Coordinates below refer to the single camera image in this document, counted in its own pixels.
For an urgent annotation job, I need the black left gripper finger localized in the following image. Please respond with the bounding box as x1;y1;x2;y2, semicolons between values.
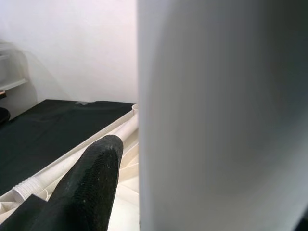
0;134;125;231

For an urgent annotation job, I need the white plastic table leg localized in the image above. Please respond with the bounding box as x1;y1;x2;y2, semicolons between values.
12;113;140;203
136;0;308;231

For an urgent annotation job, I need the white plastic children table top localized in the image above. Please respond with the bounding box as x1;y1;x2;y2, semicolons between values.
0;103;141;231

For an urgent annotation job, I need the black tablecloth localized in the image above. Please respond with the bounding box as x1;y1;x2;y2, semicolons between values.
0;99;136;196

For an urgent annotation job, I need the black round basin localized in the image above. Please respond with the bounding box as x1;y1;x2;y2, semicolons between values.
0;90;11;125

